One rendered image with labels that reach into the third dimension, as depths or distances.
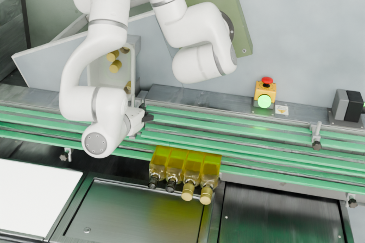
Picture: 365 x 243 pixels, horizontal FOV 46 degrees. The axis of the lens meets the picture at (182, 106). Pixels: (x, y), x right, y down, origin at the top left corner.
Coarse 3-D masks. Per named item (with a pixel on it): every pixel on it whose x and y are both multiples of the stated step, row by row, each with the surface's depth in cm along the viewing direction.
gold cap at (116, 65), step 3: (117, 60) 158; (114, 63) 155; (117, 63) 156; (120, 63) 157; (111, 66) 155; (114, 66) 155; (117, 66) 155; (120, 66) 157; (111, 69) 155; (114, 69) 155; (117, 69) 155; (114, 72) 156
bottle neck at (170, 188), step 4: (172, 176) 139; (168, 180) 138; (172, 180) 137; (176, 180) 138; (168, 184) 135; (172, 184) 135; (168, 188) 137; (172, 188) 135; (168, 192) 136; (172, 192) 136
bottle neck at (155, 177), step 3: (153, 174) 139; (156, 174) 139; (150, 177) 138; (153, 177) 137; (156, 177) 138; (159, 177) 139; (150, 180) 136; (153, 180) 136; (156, 180) 137; (150, 183) 135; (153, 183) 135; (156, 183) 136; (150, 186) 137; (153, 186) 137; (156, 186) 136; (153, 189) 137
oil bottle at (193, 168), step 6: (192, 150) 149; (192, 156) 146; (198, 156) 146; (204, 156) 147; (186, 162) 143; (192, 162) 143; (198, 162) 143; (186, 168) 140; (192, 168) 140; (198, 168) 141; (186, 174) 138; (192, 174) 138; (198, 174) 139; (198, 180) 139
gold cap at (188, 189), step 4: (188, 184) 135; (192, 184) 136; (184, 188) 134; (188, 188) 134; (192, 188) 135; (184, 192) 132; (188, 192) 132; (192, 192) 134; (184, 196) 133; (188, 196) 133; (188, 200) 133
